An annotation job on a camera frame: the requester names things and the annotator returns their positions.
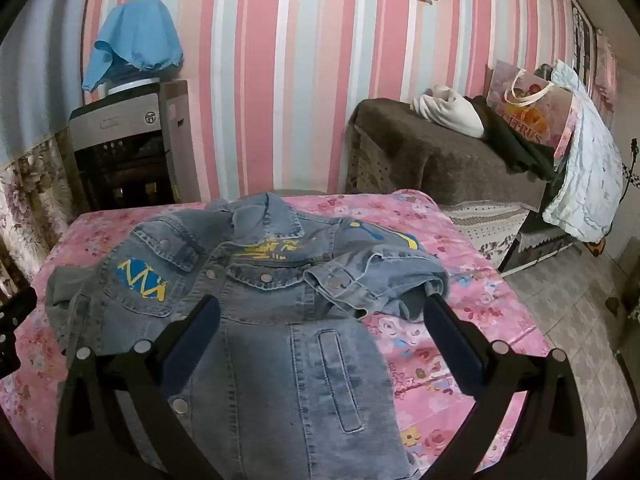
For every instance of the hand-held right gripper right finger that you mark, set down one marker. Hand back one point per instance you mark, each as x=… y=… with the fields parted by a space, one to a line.
x=450 y=345

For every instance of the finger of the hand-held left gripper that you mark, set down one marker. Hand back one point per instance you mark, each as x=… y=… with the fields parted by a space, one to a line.
x=12 y=320

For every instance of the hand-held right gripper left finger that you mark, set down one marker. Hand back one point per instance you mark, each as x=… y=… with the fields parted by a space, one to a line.
x=192 y=340

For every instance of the blue denim jacket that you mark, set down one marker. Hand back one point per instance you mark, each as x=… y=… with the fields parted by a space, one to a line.
x=280 y=360

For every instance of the pink floral bedsheet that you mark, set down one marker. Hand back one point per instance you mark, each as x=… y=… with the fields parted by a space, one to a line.
x=475 y=280

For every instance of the lace sofa seat cover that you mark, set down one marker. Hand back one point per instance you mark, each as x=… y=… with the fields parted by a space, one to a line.
x=490 y=230

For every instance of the blue curtain with floral hem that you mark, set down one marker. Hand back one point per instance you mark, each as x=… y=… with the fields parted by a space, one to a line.
x=30 y=185

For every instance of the grey water dispenser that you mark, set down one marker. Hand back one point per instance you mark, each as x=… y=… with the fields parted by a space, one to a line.
x=175 y=150

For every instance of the brown covered sofa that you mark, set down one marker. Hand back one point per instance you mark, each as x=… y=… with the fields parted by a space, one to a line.
x=430 y=150

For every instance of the black cloth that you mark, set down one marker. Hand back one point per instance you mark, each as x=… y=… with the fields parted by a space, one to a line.
x=515 y=145

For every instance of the pale blue quilt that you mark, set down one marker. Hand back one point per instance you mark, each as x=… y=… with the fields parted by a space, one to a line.
x=585 y=175

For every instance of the white cloth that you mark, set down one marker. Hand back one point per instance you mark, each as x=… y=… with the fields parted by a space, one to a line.
x=450 y=110

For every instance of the pink gift bag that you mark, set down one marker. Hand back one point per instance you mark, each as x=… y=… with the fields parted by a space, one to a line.
x=525 y=120

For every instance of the light blue cloth cover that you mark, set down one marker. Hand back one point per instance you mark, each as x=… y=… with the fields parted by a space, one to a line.
x=135 y=35

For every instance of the pink wall poster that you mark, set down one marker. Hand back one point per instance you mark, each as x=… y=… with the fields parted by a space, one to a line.
x=606 y=65

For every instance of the dark window frame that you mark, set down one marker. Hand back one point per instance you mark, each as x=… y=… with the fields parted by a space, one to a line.
x=581 y=45

